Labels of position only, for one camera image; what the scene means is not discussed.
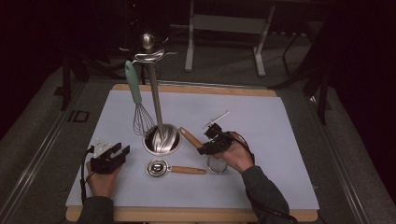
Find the person's right hand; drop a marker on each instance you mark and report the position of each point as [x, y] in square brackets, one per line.
[239, 157]

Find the person's left hand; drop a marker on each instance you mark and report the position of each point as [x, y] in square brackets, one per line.
[102, 185]

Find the black metal stand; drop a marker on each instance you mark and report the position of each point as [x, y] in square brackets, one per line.
[323, 102]
[65, 87]

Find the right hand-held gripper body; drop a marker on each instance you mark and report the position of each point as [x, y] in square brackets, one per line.
[222, 141]

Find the white metal stand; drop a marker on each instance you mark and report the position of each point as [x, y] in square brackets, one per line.
[227, 24]

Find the metal floor rail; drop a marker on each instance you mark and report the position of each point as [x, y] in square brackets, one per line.
[45, 149]
[337, 161]

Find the white table sheet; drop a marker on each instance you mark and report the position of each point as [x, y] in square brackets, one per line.
[264, 124]

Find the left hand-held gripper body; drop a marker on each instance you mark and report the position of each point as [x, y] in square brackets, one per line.
[102, 165]

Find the steel utensil rack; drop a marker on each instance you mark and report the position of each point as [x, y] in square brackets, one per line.
[156, 102]

